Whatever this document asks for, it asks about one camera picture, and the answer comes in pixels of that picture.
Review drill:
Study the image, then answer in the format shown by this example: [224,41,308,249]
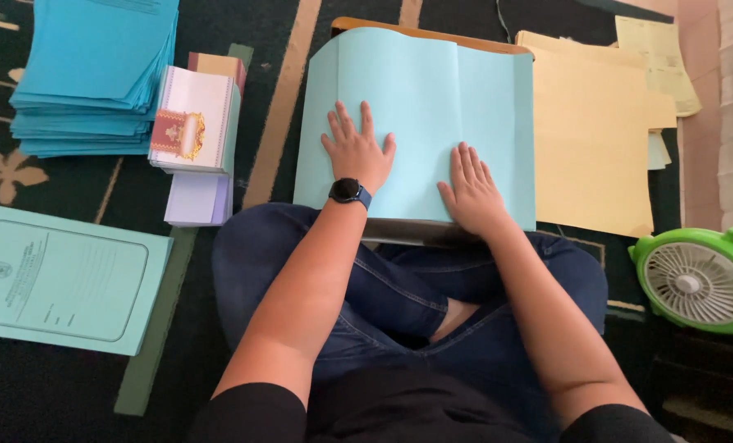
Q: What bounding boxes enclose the person's left hand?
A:
[320,100,398,196]

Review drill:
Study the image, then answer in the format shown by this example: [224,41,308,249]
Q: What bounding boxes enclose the person's right hand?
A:
[436,142,518,241]

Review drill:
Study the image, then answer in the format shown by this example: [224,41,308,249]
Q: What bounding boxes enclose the large light blue paper sheet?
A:
[293,26,537,232]

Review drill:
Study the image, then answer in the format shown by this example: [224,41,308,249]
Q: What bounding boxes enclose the person's blue jeans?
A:
[211,203,609,443]

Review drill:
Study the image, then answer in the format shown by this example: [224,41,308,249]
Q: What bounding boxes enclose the person's bare foot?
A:
[429,298,481,343]

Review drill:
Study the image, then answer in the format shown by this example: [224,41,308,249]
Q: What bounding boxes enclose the stack of yellow manila folders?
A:
[515,30,678,240]

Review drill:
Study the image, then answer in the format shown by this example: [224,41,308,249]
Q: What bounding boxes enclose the wooden lap desk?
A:
[331,16,535,248]

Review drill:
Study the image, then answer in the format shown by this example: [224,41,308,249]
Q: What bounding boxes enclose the stack of lavender papers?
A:
[164,171,235,227]

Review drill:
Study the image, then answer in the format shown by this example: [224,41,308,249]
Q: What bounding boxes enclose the stack of brown booklets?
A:
[187,52,248,94]

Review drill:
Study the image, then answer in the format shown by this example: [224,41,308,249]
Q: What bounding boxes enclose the stack of ornate white cards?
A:
[148,66,242,176]

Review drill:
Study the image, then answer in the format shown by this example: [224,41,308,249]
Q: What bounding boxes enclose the small pale blue paper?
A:
[647,129,673,171]

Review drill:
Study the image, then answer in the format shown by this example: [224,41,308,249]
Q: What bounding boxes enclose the person's black shirt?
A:
[187,368,676,443]

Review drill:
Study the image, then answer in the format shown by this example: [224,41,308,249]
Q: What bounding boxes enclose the pale yellow printed sheet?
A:
[614,15,703,118]

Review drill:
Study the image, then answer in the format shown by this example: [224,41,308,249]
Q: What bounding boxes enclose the green portable fan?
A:
[628,226,733,336]

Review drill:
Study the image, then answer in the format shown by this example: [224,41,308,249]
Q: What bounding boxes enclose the stack of blue folders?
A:
[8,0,181,158]

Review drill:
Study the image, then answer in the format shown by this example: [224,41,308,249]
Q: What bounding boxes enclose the dark wooden furniture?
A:
[648,329,733,443]

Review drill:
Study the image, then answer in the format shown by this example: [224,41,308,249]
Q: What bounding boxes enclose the teal printed folder cover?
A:
[0,204,174,357]

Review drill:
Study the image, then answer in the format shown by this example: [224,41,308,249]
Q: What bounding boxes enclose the dark green patterned carpet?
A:
[0,0,687,443]

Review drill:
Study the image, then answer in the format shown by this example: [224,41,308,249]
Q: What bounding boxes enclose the black smartwatch blue strap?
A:
[328,177,373,211]

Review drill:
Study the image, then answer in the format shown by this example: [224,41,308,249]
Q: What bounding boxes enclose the thin grey cable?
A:
[496,0,513,44]

